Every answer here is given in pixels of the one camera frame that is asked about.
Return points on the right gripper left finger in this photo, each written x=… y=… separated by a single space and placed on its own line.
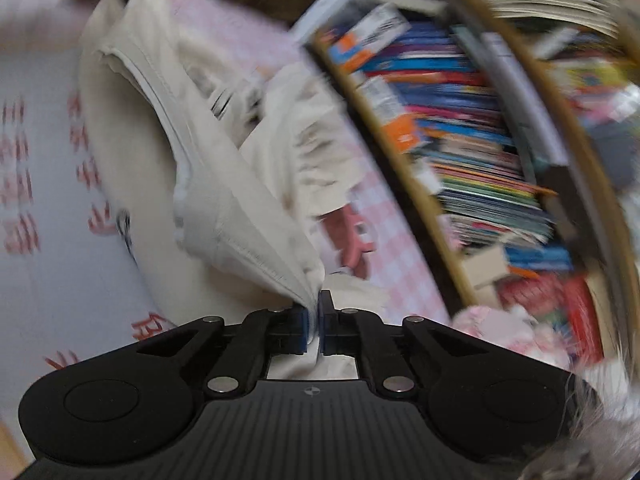
x=248 y=348

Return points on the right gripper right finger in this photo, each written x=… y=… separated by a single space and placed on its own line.
x=363 y=336

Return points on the cream t-shirt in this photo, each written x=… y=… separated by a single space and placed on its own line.
x=223 y=174

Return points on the pink white plush bunny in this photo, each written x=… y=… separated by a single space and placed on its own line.
x=515 y=330

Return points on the pink checkered table mat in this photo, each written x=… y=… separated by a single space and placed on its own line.
x=70 y=287

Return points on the flat white orange box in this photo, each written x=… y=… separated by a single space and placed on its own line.
x=395 y=120

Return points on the row of colourful books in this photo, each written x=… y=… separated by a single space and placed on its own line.
x=516 y=228

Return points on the tall white orange box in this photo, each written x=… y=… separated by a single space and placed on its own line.
x=373 y=33

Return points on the white wooden bookshelf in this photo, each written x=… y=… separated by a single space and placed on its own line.
x=554 y=132

